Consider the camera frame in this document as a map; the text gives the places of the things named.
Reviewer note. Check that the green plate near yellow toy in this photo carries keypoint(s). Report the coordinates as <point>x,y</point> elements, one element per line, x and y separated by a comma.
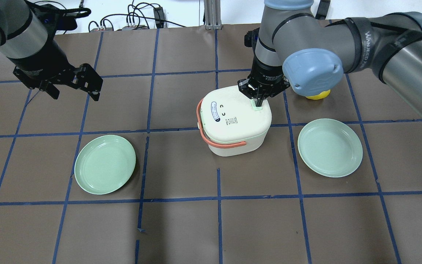
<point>330,148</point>

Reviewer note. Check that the yellow toy pepper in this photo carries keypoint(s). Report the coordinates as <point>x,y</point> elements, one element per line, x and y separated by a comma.
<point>320,96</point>

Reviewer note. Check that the black power adapter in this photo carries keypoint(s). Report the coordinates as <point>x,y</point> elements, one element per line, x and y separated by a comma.
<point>159,17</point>

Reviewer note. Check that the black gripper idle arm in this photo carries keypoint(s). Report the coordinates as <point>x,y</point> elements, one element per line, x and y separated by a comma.
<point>46,63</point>

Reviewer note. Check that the white rice cooker orange handle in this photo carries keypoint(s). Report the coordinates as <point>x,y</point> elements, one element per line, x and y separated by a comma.
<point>230,123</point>

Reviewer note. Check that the green plate far from toy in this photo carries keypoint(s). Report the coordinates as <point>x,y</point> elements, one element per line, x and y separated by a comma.
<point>105,164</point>

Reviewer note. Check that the robot arm near yellow toy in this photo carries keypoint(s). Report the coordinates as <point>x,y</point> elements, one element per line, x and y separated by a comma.
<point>291,50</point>

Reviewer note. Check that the black gripper pressing arm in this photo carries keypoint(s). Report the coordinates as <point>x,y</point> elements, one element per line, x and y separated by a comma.
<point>266,75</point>

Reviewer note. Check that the aluminium frame post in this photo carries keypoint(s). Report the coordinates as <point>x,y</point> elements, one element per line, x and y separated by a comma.
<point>212,15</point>

